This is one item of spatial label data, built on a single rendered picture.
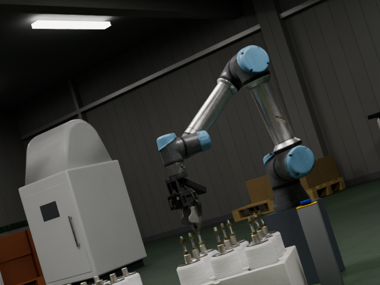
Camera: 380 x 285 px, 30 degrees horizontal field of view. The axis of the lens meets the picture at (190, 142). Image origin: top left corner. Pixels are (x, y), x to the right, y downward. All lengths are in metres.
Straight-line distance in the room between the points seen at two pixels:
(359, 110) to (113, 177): 3.88
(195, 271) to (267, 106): 0.73
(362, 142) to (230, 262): 7.05
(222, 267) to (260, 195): 7.10
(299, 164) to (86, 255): 3.64
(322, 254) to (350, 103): 6.88
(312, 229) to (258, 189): 6.95
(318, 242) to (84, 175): 3.98
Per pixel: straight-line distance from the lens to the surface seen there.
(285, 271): 2.25
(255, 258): 2.28
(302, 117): 9.42
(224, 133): 10.25
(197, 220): 2.57
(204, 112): 2.76
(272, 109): 2.70
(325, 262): 2.47
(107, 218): 6.28
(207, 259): 2.45
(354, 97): 9.25
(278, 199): 2.83
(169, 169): 2.56
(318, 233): 2.46
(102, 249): 6.16
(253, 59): 2.70
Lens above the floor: 0.45
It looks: 4 degrees up
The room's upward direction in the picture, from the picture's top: 17 degrees counter-clockwise
